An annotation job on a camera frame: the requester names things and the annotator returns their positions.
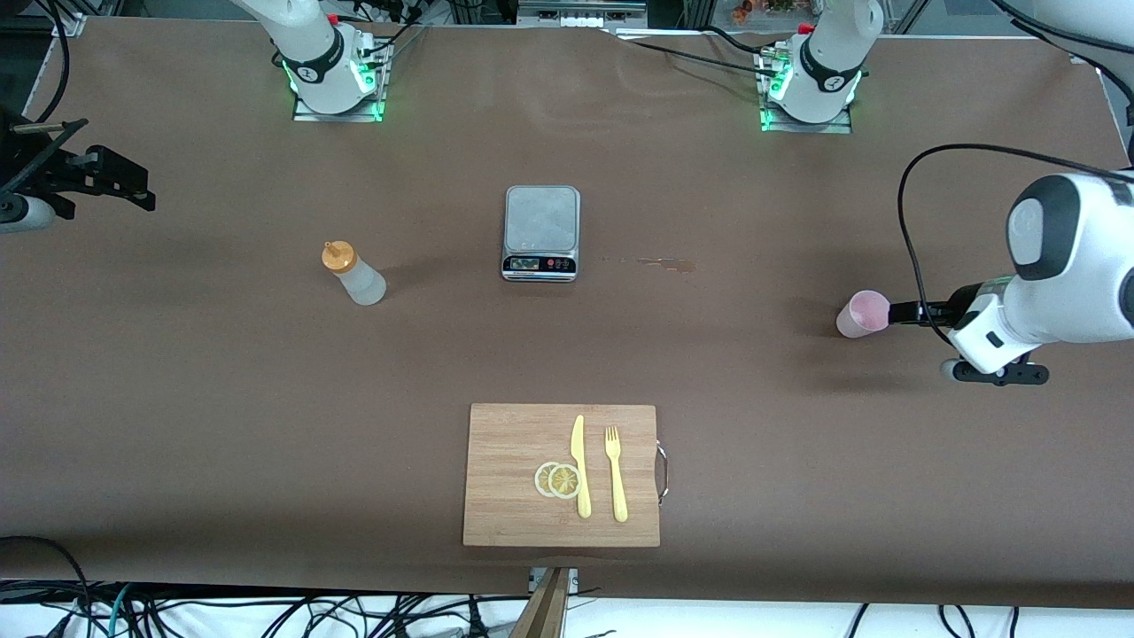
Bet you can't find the black looped cable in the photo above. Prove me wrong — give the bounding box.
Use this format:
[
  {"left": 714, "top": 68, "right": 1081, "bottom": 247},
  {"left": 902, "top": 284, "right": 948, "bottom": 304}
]
[{"left": 0, "top": 535, "right": 94, "bottom": 638}]

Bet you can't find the brown table cover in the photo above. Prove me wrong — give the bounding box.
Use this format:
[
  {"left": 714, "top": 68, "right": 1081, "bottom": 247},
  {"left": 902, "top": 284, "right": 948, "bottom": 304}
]
[{"left": 0, "top": 16, "right": 1134, "bottom": 612}]

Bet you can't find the grey power strip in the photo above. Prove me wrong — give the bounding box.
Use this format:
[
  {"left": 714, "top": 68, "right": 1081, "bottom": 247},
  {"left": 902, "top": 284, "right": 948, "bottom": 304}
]
[{"left": 518, "top": 0, "right": 649, "bottom": 29}]

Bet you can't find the thin black cable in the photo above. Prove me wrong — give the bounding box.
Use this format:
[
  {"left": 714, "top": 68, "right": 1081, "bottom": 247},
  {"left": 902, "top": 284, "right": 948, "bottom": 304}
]
[{"left": 631, "top": 41, "right": 779, "bottom": 76}]

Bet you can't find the yellow plastic knife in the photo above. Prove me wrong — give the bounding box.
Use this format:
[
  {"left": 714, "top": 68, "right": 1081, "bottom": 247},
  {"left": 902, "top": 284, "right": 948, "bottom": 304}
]
[{"left": 570, "top": 414, "right": 593, "bottom": 519}]

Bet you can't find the yellow plastic fork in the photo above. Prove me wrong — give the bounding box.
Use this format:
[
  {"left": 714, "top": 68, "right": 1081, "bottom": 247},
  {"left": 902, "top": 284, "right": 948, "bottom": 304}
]
[{"left": 604, "top": 425, "right": 630, "bottom": 524}]

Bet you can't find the black cable tangle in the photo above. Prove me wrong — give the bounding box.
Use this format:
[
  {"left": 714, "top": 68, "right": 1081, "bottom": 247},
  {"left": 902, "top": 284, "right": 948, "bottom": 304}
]
[{"left": 133, "top": 589, "right": 501, "bottom": 638}]

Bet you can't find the pink plastic cup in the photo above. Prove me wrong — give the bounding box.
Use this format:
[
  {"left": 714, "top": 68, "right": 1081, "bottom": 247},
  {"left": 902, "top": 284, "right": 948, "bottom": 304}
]
[{"left": 835, "top": 290, "right": 892, "bottom": 339}]

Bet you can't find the wooden post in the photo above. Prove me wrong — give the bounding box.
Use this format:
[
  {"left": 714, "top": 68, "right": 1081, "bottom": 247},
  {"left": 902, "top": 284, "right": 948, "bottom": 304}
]
[{"left": 509, "top": 567, "right": 572, "bottom": 638}]

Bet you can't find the thick black cable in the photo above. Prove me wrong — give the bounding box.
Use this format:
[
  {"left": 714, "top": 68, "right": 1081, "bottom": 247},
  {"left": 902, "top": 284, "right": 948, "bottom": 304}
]
[{"left": 704, "top": 25, "right": 785, "bottom": 58}]

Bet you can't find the teal cable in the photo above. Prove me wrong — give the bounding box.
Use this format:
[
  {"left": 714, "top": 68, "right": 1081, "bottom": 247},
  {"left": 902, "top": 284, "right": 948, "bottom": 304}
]
[{"left": 106, "top": 583, "right": 136, "bottom": 638}]

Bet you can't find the sauce bottle with orange cap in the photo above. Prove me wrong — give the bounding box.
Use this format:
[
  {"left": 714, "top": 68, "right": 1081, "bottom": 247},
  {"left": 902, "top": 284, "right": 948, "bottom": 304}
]
[{"left": 321, "top": 240, "right": 388, "bottom": 307}]

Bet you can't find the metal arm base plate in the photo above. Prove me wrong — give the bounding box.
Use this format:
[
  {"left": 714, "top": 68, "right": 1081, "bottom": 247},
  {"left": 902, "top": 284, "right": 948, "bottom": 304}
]
[
  {"left": 759, "top": 49, "right": 854, "bottom": 135},
  {"left": 292, "top": 40, "right": 388, "bottom": 123}
]

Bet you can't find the silver kitchen scale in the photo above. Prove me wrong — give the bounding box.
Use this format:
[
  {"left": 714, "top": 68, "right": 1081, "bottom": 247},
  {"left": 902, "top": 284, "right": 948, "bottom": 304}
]
[{"left": 501, "top": 184, "right": 582, "bottom": 283}]

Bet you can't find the wooden cutting board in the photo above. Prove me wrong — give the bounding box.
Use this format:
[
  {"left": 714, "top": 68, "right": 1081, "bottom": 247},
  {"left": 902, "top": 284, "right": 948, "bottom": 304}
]
[{"left": 462, "top": 403, "right": 670, "bottom": 549}]

